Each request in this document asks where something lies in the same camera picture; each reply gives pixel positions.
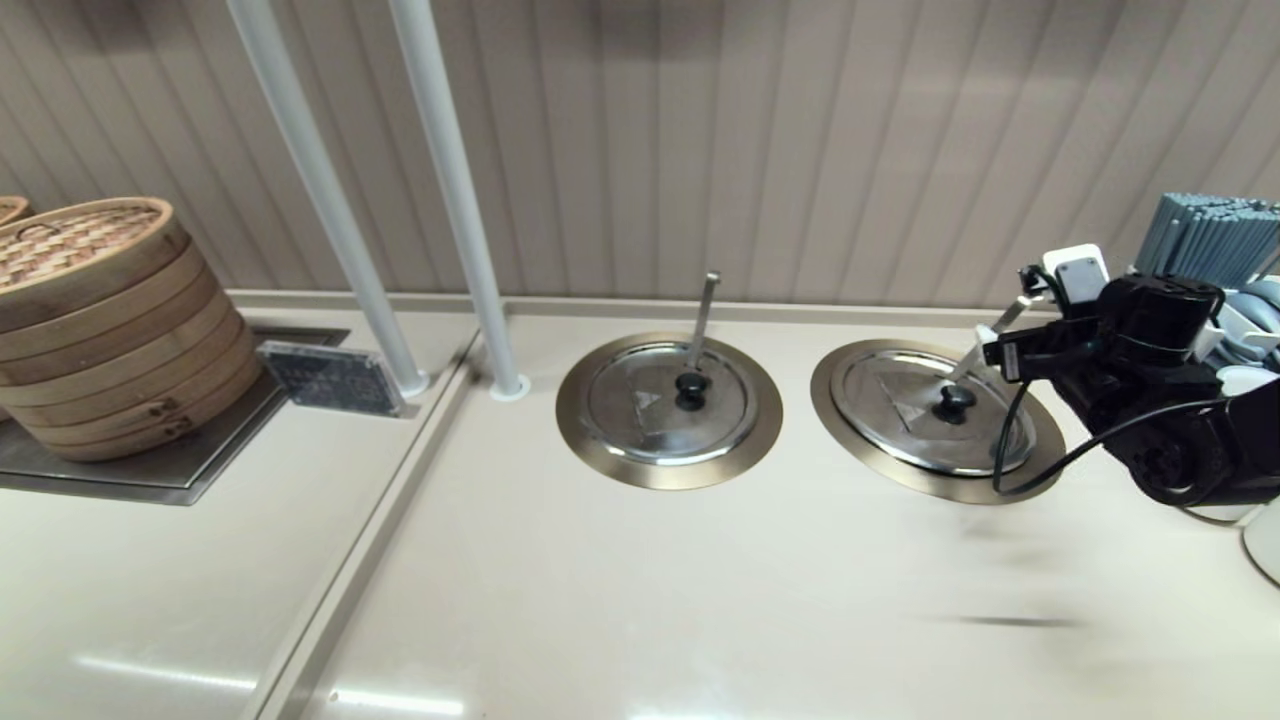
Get steel ladle handle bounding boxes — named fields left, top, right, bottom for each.
left=685, top=270, right=722, bottom=371
left=948, top=298, right=1031, bottom=386

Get hinged steel pot lid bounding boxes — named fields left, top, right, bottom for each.
left=581, top=341, right=758, bottom=467
left=832, top=348, right=1039, bottom=478

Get white cutlery holder box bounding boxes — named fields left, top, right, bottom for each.
left=1128, top=262, right=1280, bottom=366

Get grey-blue chopstick bundle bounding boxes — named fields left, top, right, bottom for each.
left=1135, top=193, right=1280, bottom=289

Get white round support pole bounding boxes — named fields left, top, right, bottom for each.
left=222, top=0, right=431, bottom=398
left=385, top=0, right=531, bottom=403

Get clear acrylic label sign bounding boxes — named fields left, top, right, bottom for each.
left=256, top=340, right=407, bottom=419

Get recessed steel steamer tray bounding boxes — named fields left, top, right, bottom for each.
left=0, top=326, right=349, bottom=507

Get stacked bamboo steamer baskets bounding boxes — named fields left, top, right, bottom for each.
left=0, top=195, right=263, bottom=463

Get black camera cable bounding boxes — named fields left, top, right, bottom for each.
left=992, top=380, right=1236, bottom=496

